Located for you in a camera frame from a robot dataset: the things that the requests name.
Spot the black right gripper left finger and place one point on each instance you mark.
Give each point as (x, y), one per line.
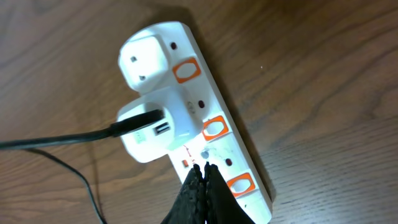
(190, 205)

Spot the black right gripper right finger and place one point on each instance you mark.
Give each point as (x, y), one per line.
(222, 207)

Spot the white charger plug adapter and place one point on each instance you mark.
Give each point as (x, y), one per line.
(179, 125)

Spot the white travel plug adapter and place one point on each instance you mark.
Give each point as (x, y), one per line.
(143, 62)

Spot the white power strip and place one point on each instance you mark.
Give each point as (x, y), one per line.
(219, 142)

